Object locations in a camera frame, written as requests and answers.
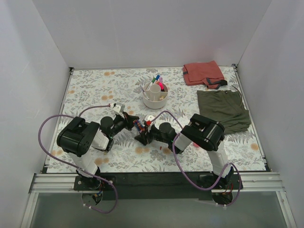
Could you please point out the white divided round organizer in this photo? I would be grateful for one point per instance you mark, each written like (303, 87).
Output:
(154, 94)

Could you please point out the aluminium front rail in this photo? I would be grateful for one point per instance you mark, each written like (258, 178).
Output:
(64, 183)

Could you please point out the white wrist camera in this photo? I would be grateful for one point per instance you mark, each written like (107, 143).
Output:
(118, 109)
(148, 119)

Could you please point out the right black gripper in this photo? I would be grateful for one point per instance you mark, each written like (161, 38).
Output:
(145, 134)

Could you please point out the folded red cloth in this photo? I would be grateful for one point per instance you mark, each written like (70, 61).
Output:
(208, 74)

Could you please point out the folded olive green cloth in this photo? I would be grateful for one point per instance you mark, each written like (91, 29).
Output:
(225, 107)

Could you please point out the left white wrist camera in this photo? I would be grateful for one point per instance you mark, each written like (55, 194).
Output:
(118, 109)

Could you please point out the floral patterned table mat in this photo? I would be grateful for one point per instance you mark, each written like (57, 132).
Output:
(90, 91)

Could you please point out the pink black highlighter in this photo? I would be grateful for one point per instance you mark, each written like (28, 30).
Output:
(162, 87)

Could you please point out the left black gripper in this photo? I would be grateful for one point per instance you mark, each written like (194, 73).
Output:
(128, 119)

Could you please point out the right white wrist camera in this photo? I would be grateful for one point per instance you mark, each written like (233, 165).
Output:
(148, 119)

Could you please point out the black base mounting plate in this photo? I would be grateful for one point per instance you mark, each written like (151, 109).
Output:
(155, 185)

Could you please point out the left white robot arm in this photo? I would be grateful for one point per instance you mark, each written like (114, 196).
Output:
(79, 136)

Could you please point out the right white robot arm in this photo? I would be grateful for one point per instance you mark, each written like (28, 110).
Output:
(204, 132)

